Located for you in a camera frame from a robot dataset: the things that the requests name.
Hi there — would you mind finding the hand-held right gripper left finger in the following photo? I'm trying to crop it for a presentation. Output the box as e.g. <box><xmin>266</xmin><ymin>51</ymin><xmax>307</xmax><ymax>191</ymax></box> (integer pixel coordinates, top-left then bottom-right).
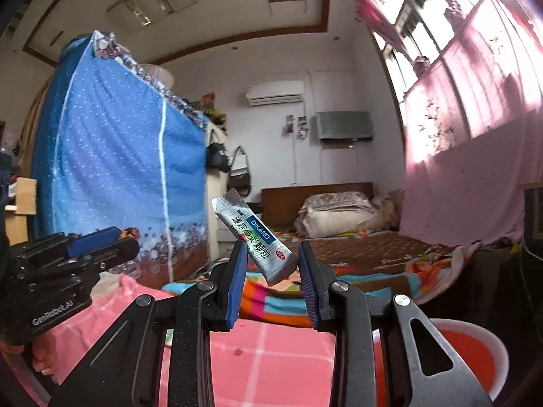
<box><xmin>49</xmin><ymin>239</ymin><xmax>249</xmax><ymax>407</ymax></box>

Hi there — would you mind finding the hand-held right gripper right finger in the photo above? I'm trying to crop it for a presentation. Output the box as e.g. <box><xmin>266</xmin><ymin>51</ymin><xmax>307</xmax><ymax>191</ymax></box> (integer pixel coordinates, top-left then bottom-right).
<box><xmin>298</xmin><ymin>241</ymin><xmax>495</xmax><ymax>407</ymax></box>

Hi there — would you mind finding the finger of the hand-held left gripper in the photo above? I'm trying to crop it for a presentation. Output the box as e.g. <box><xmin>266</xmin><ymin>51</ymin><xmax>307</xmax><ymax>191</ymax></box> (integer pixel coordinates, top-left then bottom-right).
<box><xmin>68</xmin><ymin>227</ymin><xmax>121</xmax><ymax>255</ymax></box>
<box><xmin>87</xmin><ymin>237</ymin><xmax>141</xmax><ymax>270</ymax></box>

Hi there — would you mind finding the silver medicine sachet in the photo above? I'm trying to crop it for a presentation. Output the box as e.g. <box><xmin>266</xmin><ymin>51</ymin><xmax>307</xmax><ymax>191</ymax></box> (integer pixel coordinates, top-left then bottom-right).
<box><xmin>211</xmin><ymin>189</ymin><xmax>298</xmax><ymax>287</ymax></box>

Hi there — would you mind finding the red plastic basket white rim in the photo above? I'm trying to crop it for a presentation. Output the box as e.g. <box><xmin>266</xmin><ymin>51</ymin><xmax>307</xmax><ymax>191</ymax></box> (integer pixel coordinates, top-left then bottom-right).
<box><xmin>373</xmin><ymin>318</ymin><xmax>510</xmax><ymax>407</ymax></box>

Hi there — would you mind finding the person's left hand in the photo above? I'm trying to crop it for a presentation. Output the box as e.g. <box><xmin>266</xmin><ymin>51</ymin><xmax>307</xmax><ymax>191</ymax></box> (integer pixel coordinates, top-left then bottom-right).
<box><xmin>30</xmin><ymin>333</ymin><xmax>58</xmax><ymax>376</ymax></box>

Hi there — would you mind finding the white nightstand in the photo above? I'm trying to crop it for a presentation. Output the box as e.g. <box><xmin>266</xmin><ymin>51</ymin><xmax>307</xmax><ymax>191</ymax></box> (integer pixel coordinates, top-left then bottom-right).
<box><xmin>216</xmin><ymin>216</ymin><xmax>239</xmax><ymax>260</ymax></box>

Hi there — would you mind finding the brown floral bedspread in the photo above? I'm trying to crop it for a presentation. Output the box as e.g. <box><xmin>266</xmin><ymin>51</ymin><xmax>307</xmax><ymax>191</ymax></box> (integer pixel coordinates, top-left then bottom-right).
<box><xmin>271</xmin><ymin>231</ymin><xmax>450</xmax><ymax>280</ymax></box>

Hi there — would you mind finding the light wooden shelf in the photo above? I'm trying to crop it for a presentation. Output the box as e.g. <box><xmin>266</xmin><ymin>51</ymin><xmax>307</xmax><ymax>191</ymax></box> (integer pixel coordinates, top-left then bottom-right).
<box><xmin>4</xmin><ymin>177</ymin><xmax>38</xmax><ymax>247</ymax></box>

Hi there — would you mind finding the blue fabric wardrobe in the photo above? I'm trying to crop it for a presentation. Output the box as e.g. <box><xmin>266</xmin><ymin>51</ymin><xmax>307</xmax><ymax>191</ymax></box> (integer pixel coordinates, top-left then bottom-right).
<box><xmin>32</xmin><ymin>30</ymin><xmax>208</xmax><ymax>289</ymax></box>

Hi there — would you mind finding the wooden bed headboard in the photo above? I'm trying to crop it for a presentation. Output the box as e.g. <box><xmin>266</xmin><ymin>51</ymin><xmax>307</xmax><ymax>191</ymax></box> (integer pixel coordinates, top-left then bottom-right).
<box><xmin>261</xmin><ymin>182</ymin><xmax>374</xmax><ymax>230</ymax></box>

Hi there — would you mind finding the floral pillow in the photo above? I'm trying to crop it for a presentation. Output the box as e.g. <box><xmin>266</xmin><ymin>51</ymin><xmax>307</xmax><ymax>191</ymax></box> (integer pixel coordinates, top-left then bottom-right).
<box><xmin>299</xmin><ymin>193</ymin><xmax>374</xmax><ymax>218</ymax></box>

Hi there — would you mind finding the pink checked blanket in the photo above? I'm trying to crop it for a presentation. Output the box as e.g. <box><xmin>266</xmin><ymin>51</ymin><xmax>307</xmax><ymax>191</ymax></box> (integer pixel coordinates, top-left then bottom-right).
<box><xmin>42</xmin><ymin>273</ymin><xmax>340</xmax><ymax>407</ymax></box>

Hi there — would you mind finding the colourful striped quilt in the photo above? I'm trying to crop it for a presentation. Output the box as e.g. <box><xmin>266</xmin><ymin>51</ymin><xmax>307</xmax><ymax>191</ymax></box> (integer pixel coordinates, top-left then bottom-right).
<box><xmin>161</xmin><ymin>237</ymin><xmax>467</xmax><ymax>329</ymax></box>

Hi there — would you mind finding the brown hanging bag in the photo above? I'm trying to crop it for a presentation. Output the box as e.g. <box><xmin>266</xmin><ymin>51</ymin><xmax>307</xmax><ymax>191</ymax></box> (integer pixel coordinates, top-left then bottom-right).
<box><xmin>229</xmin><ymin>146</ymin><xmax>251</xmax><ymax>198</ymax></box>

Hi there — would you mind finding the beige crumpled blanket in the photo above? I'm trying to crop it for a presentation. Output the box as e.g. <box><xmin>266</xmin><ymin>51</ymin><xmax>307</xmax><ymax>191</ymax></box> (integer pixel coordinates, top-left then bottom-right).
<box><xmin>373</xmin><ymin>189</ymin><xmax>406</xmax><ymax>230</ymax></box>

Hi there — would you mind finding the black hanging bag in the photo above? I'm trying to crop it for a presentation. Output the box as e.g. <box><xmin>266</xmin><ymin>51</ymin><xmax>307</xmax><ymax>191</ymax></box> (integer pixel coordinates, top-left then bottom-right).
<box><xmin>206</xmin><ymin>129</ymin><xmax>230</xmax><ymax>171</ymax></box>

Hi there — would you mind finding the pile of colourful toys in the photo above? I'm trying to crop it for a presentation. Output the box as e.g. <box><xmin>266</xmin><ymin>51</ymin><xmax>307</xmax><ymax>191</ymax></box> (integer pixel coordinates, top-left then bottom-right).
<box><xmin>191</xmin><ymin>93</ymin><xmax>227</xmax><ymax>130</ymax></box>

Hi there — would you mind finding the pale round hat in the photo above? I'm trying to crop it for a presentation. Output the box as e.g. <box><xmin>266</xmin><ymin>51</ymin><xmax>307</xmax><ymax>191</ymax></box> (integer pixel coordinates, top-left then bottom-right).
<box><xmin>142</xmin><ymin>63</ymin><xmax>174</xmax><ymax>88</ymax></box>

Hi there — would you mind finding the pink curtain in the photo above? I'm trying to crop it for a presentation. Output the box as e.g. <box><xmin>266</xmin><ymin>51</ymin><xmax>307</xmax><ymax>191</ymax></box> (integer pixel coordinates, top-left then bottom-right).
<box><xmin>399</xmin><ymin>0</ymin><xmax>543</xmax><ymax>247</ymax></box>

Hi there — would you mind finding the white air conditioner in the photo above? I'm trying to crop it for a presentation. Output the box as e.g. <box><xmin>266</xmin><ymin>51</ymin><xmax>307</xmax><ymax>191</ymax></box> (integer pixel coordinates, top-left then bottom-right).
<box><xmin>246</xmin><ymin>80</ymin><xmax>305</xmax><ymax>106</ymax></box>

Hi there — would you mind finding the dark desk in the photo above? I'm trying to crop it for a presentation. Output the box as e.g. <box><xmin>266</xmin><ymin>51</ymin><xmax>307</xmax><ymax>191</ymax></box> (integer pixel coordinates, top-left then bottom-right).
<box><xmin>521</xmin><ymin>181</ymin><xmax>543</xmax><ymax>260</ymax></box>

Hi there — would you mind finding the ceiling light fixture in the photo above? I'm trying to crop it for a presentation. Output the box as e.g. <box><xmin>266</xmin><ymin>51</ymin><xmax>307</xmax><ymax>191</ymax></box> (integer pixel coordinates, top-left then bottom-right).
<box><xmin>106</xmin><ymin>0</ymin><xmax>200</xmax><ymax>30</ymax></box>

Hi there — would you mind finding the pink curtain valance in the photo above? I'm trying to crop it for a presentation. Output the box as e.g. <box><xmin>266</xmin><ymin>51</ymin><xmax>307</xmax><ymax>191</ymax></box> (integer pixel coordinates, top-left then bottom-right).
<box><xmin>358</xmin><ymin>0</ymin><xmax>427</xmax><ymax>54</ymax></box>

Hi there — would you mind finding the window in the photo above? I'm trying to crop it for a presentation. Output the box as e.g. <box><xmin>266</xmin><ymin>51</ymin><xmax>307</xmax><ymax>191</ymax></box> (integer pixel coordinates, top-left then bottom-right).
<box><xmin>373</xmin><ymin>0</ymin><xmax>543</xmax><ymax>94</ymax></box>

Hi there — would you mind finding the curved wooden frame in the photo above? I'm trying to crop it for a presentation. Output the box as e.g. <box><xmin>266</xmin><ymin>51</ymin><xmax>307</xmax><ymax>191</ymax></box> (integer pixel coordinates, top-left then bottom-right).
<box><xmin>19</xmin><ymin>80</ymin><xmax>54</xmax><ymax>179</ymax></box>

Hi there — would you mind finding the wall socket with chargers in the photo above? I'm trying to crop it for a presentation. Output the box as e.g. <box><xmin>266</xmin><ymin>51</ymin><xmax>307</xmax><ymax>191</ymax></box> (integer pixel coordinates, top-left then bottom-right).
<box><xmin>283</xmin><ymin>114</ymin><xmax>309</xmax><ymax>140</ymax></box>

